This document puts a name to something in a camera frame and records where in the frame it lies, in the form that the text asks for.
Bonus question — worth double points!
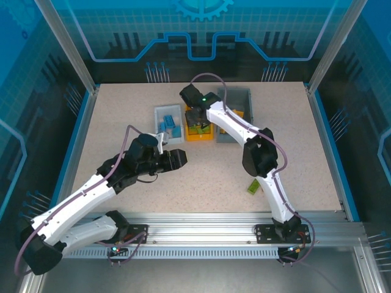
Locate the gray plastic bin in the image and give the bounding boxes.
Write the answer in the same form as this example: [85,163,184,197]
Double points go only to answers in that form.
[216,87,255,144]

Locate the yellow plastic bin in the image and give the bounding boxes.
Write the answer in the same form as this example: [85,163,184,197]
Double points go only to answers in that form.
[184,103,214,142]

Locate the white plastic bin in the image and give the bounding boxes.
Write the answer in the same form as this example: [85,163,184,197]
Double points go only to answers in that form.
[153,104,186,145]

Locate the blue printed back panel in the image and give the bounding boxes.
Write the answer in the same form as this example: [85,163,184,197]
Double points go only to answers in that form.
[57,0,346,84]

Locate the blue printed side panel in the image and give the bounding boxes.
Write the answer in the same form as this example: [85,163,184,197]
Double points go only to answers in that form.
[317,0,391,245]
[0,0,92,233]

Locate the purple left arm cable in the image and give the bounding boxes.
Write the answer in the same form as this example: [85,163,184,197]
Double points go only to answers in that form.
[13,124,144,275]

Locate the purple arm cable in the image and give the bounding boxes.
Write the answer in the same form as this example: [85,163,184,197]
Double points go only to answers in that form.
[189,72,315,266]
[13,124,144,275]

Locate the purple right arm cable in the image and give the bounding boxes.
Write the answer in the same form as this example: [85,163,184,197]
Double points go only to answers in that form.
[189,72,315,266]

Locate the aluminium front frame rail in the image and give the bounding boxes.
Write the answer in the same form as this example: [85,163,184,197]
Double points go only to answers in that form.
[73,209,366,248]

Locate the blue table side rail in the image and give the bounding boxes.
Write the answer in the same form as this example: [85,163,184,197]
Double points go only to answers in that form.
[56,87,100,214]
[307,88,361,222]

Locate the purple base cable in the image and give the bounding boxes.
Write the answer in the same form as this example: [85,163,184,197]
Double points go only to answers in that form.
[97,231,149,267]

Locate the white slotted cable duct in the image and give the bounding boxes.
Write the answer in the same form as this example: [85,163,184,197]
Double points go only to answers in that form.
[62,245,283,261]

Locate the gray metal base plate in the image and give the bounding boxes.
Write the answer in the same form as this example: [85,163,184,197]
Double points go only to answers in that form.
[18,245,391,293]

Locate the aluminium frame post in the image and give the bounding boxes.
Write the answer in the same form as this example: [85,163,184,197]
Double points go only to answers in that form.
[307,0,367,94]
[33,0,100,94]

